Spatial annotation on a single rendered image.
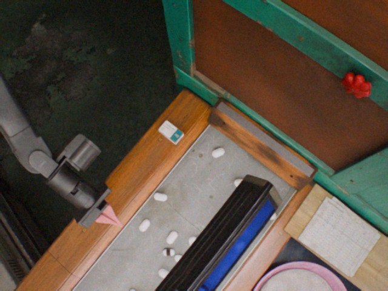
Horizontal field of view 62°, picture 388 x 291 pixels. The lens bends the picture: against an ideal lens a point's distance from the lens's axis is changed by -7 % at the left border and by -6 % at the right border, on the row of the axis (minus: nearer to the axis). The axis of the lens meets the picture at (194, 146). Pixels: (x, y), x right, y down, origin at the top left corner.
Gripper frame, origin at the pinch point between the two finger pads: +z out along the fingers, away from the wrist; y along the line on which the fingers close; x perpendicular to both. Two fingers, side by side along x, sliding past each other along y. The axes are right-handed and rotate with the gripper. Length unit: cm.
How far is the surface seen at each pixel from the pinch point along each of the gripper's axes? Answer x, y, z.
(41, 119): 122, 2, -12
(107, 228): 9.4, -4.1, 3.5
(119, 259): 6.7, -8.3, 10.6
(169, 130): 10.2, 26.1, -1.4
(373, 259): -29, 33, 47
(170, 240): 0.4, 4.3, 14.7
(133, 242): 6.8, -2.6, 10.4
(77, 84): 121, 30, -11
